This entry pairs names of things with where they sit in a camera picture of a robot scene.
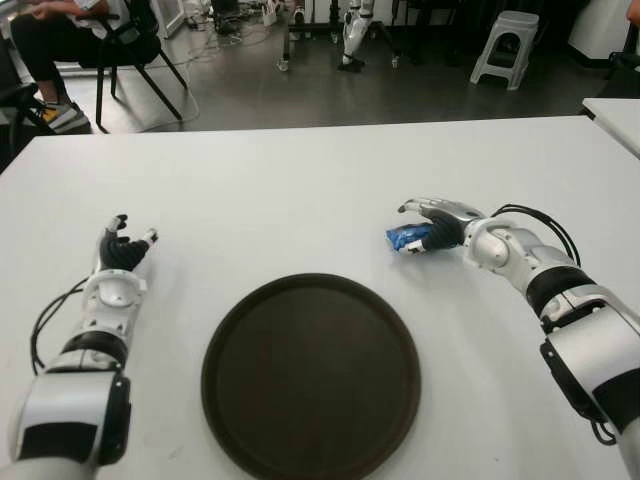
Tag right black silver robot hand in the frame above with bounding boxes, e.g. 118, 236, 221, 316
396, 198, 486, 255

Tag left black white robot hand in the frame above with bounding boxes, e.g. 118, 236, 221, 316
95, 213, 160, 275

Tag blue Oreo snack packet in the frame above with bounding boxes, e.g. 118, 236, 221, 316
384, 223, 434, 256

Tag round dark brown tray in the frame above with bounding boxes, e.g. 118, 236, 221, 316
200, 272, 422, 480

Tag black metal chair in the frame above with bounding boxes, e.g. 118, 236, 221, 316
74, 0, 189, 134

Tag white side table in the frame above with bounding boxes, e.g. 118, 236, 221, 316
581, 97, 640, 161

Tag white humanoid robot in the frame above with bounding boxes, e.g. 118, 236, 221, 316
337, 0, 376, 73

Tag seated person black trousers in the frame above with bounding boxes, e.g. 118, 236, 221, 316
9, 0, 116, 134

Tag grey plastic stool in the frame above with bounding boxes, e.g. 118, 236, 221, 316
468, 10, 541, 92

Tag white framed panel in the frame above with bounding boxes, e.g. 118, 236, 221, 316
149, 0, 185, 39

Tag black bag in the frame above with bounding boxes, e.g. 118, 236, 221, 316
597, 49, 640, 99

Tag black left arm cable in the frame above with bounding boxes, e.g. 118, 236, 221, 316
29, 277, 89, 374

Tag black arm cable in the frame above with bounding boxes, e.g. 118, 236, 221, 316
29, 277, 89, 374
492, 202, 584, 269

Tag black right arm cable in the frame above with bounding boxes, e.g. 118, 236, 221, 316
492, 202, 584, 269

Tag white floor cable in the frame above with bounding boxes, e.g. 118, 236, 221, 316
139, 22, 281, 134

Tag black metal furniture frame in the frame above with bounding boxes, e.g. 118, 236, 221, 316
0, 49, 56, 171

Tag black wheeled gantry frame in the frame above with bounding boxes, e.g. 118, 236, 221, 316
274, 0, 401, 71

